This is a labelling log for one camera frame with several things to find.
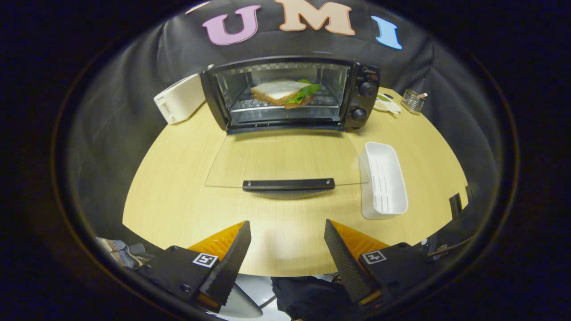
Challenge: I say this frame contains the black chair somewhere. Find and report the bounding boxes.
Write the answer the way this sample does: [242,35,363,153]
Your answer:
[448,184,473,219]

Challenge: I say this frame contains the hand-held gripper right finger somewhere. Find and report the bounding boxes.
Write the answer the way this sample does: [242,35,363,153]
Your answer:
[324,218,440,308]

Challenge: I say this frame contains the white divided seasoning dish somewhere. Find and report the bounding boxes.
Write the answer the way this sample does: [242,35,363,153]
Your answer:
[374,94,402,115]

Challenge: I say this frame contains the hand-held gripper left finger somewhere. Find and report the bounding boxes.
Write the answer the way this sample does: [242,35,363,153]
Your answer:
[138,220,252,313]

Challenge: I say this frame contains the white bread toaster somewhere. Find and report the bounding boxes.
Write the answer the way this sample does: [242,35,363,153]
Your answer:
[153,73,207,125]

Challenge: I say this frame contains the clear glass container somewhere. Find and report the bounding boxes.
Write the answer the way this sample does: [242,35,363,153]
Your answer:
[401,89,428,115]

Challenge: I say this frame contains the white bread lettuce sandwich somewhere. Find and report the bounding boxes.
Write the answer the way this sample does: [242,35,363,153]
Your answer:
[251,79,322,109]

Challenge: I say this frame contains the white rounded object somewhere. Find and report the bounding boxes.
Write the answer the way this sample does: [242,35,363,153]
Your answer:
[219,283,264,319]

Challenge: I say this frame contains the white plastic tray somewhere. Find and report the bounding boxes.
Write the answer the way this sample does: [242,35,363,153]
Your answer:
[359,142,409,220]

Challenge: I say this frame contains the person's dark trousers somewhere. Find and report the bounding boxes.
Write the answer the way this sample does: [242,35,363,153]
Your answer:
[271,276,357,321]

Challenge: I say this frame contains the black toaster oven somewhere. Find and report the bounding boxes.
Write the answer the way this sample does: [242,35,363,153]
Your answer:
[200,56,381,193]

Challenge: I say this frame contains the patterned cloth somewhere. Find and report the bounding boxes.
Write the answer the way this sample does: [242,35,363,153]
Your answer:
[95,236,148,270]

